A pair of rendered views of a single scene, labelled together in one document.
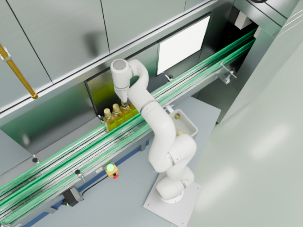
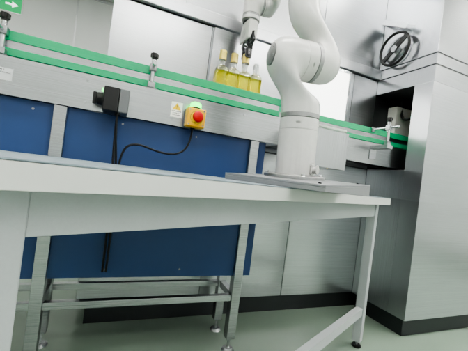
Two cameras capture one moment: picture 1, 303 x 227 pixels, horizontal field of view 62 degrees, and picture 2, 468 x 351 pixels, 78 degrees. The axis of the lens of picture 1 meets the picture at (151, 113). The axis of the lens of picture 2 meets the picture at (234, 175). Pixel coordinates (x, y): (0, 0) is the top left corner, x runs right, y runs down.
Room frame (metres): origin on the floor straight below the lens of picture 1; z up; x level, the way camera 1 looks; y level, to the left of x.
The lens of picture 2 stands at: (-0.59, -0.28, 0.76)
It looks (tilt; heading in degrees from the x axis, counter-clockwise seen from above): 0 degrees down; 18
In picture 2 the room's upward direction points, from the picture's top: 7 degrees clockwise
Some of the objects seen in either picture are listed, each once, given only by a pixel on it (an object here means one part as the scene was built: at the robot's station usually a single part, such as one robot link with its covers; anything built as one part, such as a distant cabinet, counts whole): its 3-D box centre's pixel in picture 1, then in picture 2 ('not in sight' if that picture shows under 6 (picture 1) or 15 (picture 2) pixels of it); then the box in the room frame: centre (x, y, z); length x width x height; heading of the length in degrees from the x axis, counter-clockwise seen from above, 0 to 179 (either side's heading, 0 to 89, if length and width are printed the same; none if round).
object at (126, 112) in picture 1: (126, 114); (241, 93); (0.72, 0.16, 1.16); 0.06 x 0.06 x 0.21; 41
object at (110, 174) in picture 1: (111, 170); (194, 119); (0.41, 0.23, 0.96); 0.07 x 0.07 x 0.07; 41
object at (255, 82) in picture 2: (133, 109); (252, 96); (0.76, 0.12, 1.16); 0.06 x 0.06 x 0.21; 42
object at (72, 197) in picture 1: (73, 197); (115, 102); (0.22, 0.45, 0.96); 0.08 x 0.08 x 0.08; 41
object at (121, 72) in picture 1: (121, 73); (253, 3); (0.72, 0.16, 1.60); 0.09 x 0.08 x 0.13; 127
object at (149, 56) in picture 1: (153, 61); (285, 82); (1.03, 0.01, 1.32); 0.90 x 0.03 x 0.34; 131
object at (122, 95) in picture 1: (122, 89); (249, 32); (0.72, 0.16, 1.45); 0.10 x 0.07 x 0.11; 41
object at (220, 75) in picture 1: (226, 74); (384, 138); (1.15, -0.54, 1.07); 0.17 x 0.05 x 0.23; 41
